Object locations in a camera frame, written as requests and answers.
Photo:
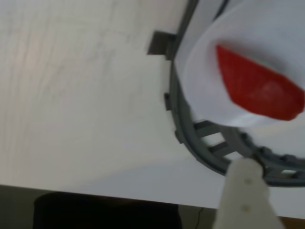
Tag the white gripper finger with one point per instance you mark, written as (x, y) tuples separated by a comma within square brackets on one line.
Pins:
[(243, 198)]

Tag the red tuna sushi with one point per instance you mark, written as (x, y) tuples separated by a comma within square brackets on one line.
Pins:
[(257, 86)]

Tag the grey plastic dish rack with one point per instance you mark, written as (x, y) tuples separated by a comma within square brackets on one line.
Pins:
[(178, 102)]

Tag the small white dish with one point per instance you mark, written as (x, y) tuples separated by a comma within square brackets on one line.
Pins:
[(206, 83)]

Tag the white bowl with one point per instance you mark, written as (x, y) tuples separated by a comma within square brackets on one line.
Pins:
[(187, 45)]

